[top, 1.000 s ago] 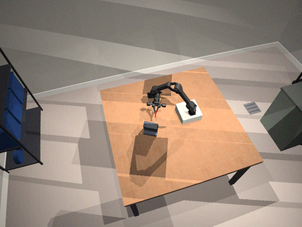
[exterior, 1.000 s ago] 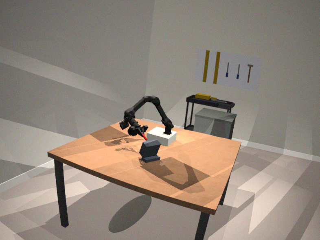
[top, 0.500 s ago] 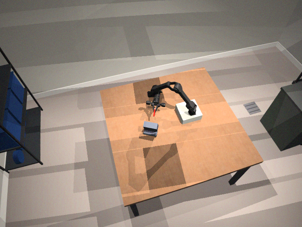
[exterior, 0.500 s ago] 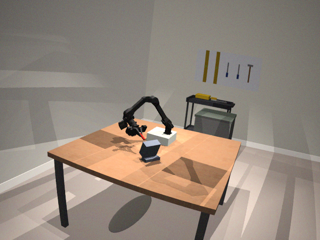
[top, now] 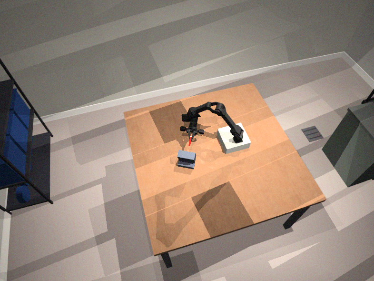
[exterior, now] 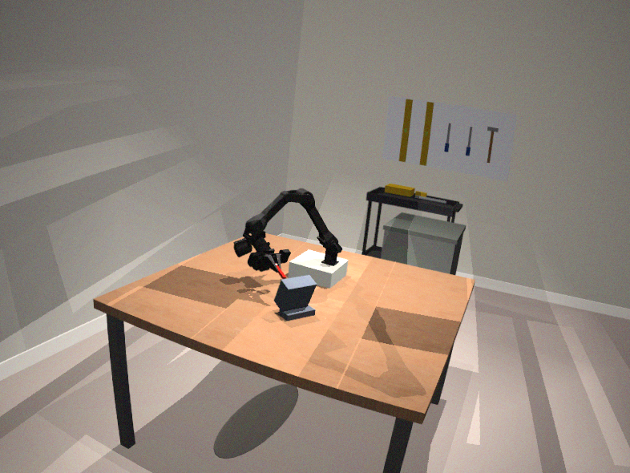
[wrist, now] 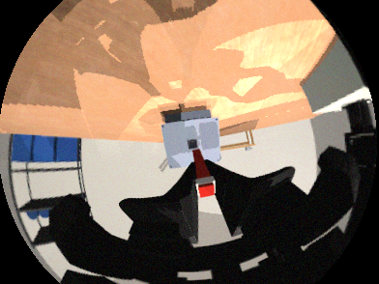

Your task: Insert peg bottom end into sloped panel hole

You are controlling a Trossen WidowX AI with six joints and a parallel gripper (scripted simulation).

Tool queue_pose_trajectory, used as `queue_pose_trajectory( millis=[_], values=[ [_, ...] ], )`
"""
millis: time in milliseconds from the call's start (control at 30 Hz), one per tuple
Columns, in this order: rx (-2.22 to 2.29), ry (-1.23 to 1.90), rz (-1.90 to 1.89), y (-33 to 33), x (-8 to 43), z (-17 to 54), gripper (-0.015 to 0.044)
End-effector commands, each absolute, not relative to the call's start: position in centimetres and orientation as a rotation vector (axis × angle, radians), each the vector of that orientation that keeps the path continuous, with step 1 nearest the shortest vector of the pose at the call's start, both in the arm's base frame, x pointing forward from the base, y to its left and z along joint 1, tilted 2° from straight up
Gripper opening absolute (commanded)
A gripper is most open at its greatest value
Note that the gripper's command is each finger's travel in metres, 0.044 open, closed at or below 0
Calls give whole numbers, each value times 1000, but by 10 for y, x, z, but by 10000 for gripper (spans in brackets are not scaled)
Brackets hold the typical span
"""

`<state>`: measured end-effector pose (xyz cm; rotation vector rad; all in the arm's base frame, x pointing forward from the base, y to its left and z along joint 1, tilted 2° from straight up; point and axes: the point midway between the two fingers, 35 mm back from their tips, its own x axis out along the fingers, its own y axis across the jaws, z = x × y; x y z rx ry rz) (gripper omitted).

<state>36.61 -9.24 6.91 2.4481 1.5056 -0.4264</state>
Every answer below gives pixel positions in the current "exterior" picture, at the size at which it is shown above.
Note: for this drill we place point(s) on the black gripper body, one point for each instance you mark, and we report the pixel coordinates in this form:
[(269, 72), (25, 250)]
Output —
[(263, 249)]

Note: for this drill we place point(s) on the grey square panel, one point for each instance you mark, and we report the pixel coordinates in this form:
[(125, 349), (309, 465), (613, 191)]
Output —
[(293, 296)]

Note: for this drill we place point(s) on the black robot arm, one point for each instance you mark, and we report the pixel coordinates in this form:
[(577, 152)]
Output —
[(257, 224)]

